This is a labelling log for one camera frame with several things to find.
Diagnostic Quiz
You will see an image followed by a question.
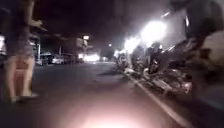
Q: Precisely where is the grey asphalt road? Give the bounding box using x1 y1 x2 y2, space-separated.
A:
0 61 224 128

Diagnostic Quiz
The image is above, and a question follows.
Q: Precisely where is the pale painted road line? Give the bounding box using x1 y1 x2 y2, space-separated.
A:
124 73 196 128

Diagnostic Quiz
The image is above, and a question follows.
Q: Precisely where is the row of parked motorcycles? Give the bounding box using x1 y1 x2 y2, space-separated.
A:
113 41 224 101

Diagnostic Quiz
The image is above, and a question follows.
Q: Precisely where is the person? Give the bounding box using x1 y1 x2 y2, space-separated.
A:
0 0 49 104

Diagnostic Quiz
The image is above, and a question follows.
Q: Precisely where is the building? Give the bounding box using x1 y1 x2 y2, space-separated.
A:
39 33 93 64

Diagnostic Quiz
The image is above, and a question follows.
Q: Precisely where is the vehicle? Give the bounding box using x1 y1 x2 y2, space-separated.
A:
39 53 66 66

